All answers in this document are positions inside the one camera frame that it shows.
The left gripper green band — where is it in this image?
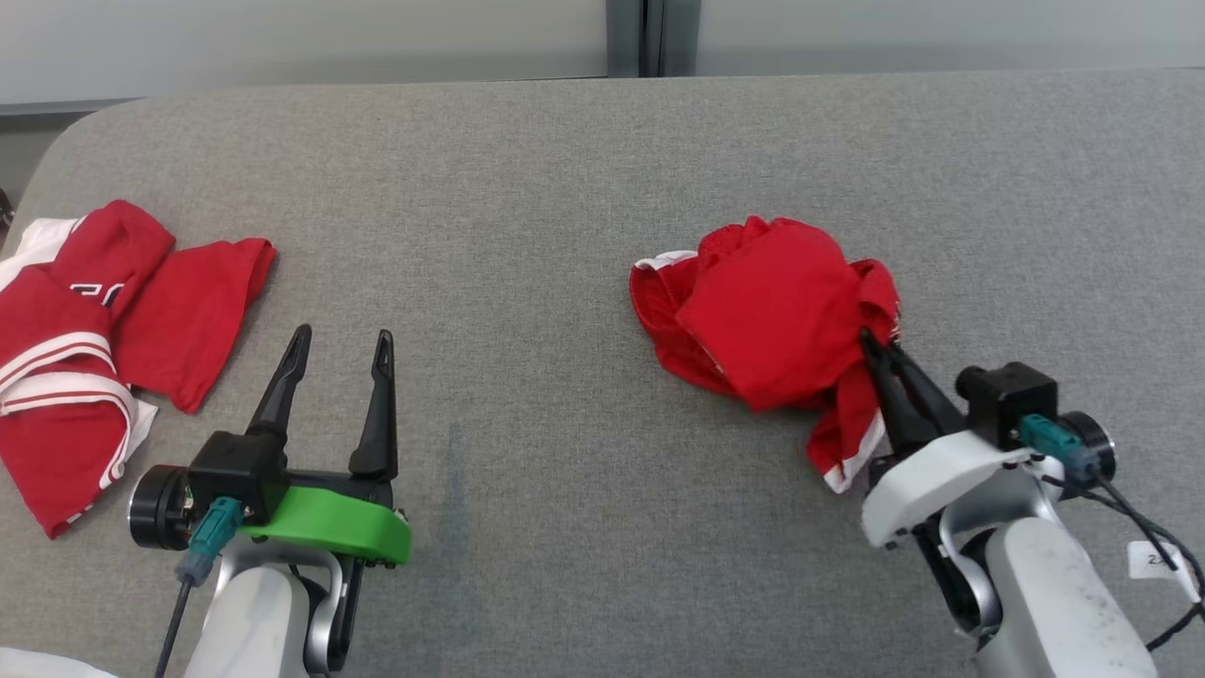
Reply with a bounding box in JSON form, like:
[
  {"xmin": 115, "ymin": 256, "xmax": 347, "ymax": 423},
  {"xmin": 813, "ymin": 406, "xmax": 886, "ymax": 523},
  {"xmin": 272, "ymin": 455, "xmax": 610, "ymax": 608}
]
[{"xmin": 240, "ymin": 325, "xmax": 413, "ymax": 567}]

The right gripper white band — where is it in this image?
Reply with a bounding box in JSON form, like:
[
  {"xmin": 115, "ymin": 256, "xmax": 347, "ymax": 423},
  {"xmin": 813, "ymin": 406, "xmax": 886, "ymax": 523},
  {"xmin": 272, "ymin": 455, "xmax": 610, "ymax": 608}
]
[{"xmin": 859, "ymin": 328, "xmax": 1036, "ymax": 549}]

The red garment with white trim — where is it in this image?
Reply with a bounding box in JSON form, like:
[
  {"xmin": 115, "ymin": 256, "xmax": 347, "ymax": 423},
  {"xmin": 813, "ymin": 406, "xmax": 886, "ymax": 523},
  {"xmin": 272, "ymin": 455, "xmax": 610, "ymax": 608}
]
[{"xmin": 629, "ymin": 216, "xmax": 902, "ymax": 495}]

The plain red garment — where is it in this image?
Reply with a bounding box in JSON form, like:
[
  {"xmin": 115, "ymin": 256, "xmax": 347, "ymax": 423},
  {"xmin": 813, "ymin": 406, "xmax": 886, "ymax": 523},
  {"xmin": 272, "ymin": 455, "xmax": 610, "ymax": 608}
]
[{"xmin": 111, "ymin": 238, "xmax": 278, "ymax": 415}]

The red white striped jersey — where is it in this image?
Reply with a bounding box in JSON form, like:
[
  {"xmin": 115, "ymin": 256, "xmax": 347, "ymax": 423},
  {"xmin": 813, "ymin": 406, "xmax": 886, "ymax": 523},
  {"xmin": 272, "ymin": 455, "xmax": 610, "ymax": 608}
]
[{"xmin": 0, "ymin": 200, "xmax": 177, "ymax": 540}]

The grey fabric sofa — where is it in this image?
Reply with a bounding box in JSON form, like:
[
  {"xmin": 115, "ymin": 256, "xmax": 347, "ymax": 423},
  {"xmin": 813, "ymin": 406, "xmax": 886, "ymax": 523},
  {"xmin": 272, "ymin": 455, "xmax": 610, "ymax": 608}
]
[{"xmin": 0, "ymin": 68, "xmax": 1205, "ymax": 678}]

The right camera cable teal plug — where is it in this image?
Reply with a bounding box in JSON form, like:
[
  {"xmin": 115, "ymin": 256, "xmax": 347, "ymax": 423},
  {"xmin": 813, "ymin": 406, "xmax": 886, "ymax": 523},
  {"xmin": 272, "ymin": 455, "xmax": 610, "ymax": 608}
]
[{"xmin": 1020, "ymin": 414, "xmax": 1205, "ymax": 653}]

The camera cable teal plug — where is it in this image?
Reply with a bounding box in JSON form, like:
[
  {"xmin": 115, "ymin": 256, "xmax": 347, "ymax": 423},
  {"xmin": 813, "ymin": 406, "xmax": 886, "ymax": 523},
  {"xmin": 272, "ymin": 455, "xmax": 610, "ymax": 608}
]
[
  {"xmin": 153, "ymin": 497, "xmax": 244, "ymax": 678},
  {"xmin": 1020, "ymin": 414, "xmax": 1205, "ymax": 653}
]

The left camera cable teal plug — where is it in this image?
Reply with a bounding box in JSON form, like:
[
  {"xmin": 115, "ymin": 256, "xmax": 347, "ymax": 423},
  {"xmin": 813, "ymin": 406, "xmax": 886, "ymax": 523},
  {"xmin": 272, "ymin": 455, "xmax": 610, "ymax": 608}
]
[{"xmin": 153, "ymin": 497, "xmax": 244, "ymax": 678}]

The white paper cable tag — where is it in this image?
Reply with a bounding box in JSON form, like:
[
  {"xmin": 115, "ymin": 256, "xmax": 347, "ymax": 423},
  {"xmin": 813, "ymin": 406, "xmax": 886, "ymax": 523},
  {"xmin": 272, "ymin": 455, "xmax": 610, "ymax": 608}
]
[{"xmin": 1127, "ymin": 540, "xmax": 1201, "ymax": 604}]

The grey wall partition post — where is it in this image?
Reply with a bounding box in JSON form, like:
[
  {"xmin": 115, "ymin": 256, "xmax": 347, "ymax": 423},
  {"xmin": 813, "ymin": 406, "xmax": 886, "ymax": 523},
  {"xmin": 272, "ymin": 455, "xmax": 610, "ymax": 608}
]
[{"xmin": 605, "ymin": 0, "xmax": 699, "ymax": 78}]

